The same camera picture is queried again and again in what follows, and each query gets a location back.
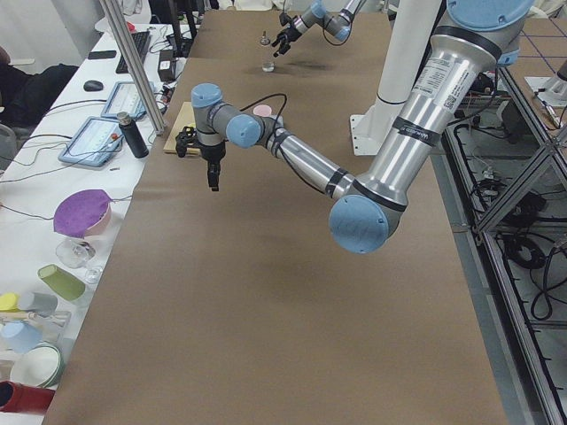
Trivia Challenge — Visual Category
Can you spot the red cup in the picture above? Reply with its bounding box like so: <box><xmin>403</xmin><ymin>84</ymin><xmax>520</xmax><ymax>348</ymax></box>
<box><xmin>1</xmin><ymin>381</ymin><xmax>55</xmax><ymax>414</ymax></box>

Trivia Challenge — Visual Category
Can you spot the pink plastic cup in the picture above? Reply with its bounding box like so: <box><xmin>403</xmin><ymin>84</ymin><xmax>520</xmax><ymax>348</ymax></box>
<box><xmin>252</xmin><ymin>104</ymin><xmax>273</xmax><ymax>118</ymax></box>

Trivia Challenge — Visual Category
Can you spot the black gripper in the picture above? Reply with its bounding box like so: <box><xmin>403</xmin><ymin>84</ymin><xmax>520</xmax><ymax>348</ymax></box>
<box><xmin>271</xmin><ymin>12</ymin><xmax>303</xmax><ymax>58</ymax></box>
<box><xmin>175</xmin><ymin>126</ymin><xmax>226</xmax><ymax>191</ymax></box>

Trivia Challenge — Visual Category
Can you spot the black smartphone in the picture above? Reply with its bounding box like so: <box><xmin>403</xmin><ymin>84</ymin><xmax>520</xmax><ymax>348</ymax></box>
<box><xmin>88</xmin><ymin>50</ymin><xmax>117</xmax><ymax>60</ymax></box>

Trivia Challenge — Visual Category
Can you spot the bamboo cutting board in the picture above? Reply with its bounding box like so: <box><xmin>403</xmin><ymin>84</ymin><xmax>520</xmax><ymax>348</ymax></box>
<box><xmin>163</xmin><ymin>102</ymin><xmax>200</xmax><ymax>158</ymax></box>

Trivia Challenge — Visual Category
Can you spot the purple cloth on bowl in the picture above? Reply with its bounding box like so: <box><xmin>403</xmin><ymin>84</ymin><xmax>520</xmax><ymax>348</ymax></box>
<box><xmin>53</xmin><ymin>189</ymin><xmax>112</xmax><ymax>239</ymax></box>

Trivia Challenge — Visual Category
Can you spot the blue teach pendant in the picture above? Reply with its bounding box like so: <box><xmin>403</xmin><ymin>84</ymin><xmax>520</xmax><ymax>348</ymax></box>
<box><xmin>100</xmin><ymin>81</ymin><xmax>145</xmax><ymax>120</ymax></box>
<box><xmin>58</xmin><ymin>117</ymin><xmax>123</xmax><ymax>168</ymax></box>

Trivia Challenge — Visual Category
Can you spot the green plastic cup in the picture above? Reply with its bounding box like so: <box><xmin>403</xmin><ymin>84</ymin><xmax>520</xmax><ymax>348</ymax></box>
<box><xmin>37</xmin><ymin>264</ymin><xmax>86</xmax><ymax>302</ymax></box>

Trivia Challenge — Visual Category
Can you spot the white green-rimmed bowl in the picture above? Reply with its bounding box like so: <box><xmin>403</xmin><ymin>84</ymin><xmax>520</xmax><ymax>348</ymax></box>
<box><xmin>10</xmin><ymin>344</ymin><xmax>65</xmax><ymax>388</ymax></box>

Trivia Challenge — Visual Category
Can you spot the clear wine glass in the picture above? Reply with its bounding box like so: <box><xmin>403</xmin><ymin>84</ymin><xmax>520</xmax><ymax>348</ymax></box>
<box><xmin>55</xmin><ymin>238</ymin><xmax>104</xmax><ymax>285</ymax></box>

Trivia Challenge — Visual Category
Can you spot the near blue teach pendant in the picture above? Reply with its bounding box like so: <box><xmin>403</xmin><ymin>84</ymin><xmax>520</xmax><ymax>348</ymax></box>
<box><xmin>58</xmin><ymin>117</ymin><xmax>123</xmax><ymax>168</ymax></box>

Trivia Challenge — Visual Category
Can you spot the glass sauce bottle steel top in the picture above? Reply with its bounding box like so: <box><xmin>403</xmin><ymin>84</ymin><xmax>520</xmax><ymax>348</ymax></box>
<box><xmin>260</xmin><ymin>30</ymin><xmax>275</xmax><ymax>73</ymax></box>

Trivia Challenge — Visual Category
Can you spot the black label box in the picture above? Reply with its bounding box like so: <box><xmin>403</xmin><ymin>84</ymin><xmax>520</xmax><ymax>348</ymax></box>
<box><xmin>158</xmin><ymin>50</ymin><xmax>176</xmax><ymax>82</ymax></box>

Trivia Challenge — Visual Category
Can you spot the yellow cup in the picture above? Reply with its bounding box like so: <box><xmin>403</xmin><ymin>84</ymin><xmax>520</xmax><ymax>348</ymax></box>
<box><xmin>0</xmin><ymin>292</ymin><xmax>19</xmax><ymax>313</ymax></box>

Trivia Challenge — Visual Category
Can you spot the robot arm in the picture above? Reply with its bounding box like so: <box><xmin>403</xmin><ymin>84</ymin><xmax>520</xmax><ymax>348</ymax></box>
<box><xmin>271</xmin><ymin>1</ymin><xmax>366</xmax><ymax>58</ymax></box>
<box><xmin>190</xmin><ymin>1</ymin><xmax>532</xmax><ymax>253</ymax></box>

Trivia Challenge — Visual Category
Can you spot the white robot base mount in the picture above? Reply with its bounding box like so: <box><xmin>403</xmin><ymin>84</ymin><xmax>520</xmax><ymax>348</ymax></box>
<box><xmin>351</xmin><ymin>0</ymin><xmax>443</xmax><ymax>156</ymax></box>

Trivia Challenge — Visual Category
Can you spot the far blue teach pendant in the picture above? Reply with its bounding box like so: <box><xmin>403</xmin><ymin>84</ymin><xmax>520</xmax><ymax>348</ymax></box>
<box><xmin>100</xmin><ymin>81</ymin><xmax>145</xmax><ymax>120</ymax></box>

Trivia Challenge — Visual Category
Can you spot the black keyboard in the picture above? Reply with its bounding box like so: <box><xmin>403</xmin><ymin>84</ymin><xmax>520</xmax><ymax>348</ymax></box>
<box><xmin>115</xmin><ymin>30</ymin><xmax>152</xmax><ymax>75</ymax></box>

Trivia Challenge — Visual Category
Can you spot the black water bottle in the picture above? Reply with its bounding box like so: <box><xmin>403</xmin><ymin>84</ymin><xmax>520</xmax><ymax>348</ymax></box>
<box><xmin>116</xmin><ymin>112</ymin><xmax>149</xmax><ymax>158</ymax></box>

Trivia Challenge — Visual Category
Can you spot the grey cup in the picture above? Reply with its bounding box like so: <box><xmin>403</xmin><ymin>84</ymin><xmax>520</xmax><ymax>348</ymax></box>
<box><xmin>18</xmin><ymin>291</ymin><xmax>58</xmax><ymax>314</ymax></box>

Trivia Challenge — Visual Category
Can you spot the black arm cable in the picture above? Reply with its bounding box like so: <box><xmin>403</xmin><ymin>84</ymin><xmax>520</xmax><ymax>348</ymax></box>
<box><xmin>237</xmin><ymin>92</ymin><xmax>289</xmax><ymax>129</ymax></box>

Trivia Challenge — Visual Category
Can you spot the light blue cup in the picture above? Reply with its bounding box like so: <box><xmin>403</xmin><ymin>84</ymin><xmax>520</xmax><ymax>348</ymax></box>
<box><xmin>1</xmin><ymin>321</ymin><xmax>43</xmax><ymax>353</ymax></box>

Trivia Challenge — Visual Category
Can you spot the black computer mouse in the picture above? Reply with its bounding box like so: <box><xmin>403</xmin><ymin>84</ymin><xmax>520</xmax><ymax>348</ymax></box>
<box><xmin>83</xmin><ymin>80</ymin><xmax>105</xmax><ymax>92</ymax></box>

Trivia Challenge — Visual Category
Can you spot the aluminium frame post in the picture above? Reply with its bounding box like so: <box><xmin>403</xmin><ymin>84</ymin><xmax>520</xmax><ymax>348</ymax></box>
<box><xmin>99</xmin><ymin>0</ymin><xmax>166</xmax><ymax>135</ymax></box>

